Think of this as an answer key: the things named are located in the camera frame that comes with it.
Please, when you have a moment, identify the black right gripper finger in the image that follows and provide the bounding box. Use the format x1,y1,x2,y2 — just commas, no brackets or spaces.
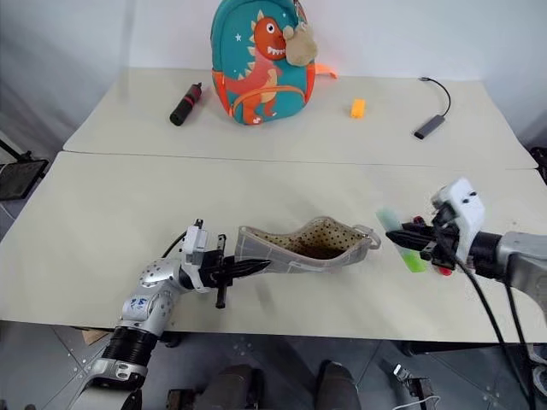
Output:
385,229,433,243
391,238,433,253

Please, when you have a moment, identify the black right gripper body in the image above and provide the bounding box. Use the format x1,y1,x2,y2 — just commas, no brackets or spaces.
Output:
412,208,461,278

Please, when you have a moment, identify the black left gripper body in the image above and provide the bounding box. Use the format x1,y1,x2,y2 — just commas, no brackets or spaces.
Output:
199,233,236,309

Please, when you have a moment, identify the green highlighter pen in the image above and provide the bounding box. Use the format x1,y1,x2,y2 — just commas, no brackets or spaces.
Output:
375,208,428,274

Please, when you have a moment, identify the grey polka-dot pencil pouch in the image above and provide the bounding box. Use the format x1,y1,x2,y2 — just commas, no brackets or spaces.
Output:
237,216,381,277

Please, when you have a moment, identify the black object at room edge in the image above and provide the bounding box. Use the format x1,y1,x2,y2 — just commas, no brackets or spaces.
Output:
529,147,547,185

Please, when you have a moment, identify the black device on floor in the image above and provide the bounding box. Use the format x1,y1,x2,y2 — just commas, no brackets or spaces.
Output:
391,362,433,403

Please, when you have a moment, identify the dark rounded shape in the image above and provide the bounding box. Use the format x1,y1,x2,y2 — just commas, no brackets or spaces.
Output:
318,360,361,410

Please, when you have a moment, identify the black and red cylinder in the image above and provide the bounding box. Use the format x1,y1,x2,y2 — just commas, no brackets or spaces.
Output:
169,82,203,127

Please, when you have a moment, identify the teal dinosaur backpack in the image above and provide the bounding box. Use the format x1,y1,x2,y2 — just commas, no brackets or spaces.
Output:
209,0,338,126

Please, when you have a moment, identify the black metal stand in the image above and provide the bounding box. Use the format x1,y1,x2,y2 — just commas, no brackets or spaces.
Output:
0,138,50,202

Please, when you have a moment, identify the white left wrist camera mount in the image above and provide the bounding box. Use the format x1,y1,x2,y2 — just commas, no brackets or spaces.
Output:
182,220,213,294

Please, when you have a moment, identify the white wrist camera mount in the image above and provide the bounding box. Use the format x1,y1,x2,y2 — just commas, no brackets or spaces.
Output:
182,220,213,294
431,177,486,257

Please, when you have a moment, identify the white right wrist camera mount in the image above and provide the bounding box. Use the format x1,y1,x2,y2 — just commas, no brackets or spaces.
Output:
431,177,486,257

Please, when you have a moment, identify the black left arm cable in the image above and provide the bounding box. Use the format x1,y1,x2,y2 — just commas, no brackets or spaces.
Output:
161,231,190,260

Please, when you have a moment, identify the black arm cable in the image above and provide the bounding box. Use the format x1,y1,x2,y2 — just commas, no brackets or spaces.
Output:
444,238,538,410
161,231,190,260

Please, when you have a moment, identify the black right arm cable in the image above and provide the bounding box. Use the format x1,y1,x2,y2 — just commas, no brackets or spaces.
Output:
444,238,538,410

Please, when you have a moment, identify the grey USB hub with cable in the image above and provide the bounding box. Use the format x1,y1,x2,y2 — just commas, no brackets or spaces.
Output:
413,76,452,140

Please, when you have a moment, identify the white cable on floor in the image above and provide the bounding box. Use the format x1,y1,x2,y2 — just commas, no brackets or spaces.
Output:
395,395,441,410

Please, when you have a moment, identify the beige plush keychain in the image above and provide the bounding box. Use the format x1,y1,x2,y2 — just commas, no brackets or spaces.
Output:
281,23,320,67

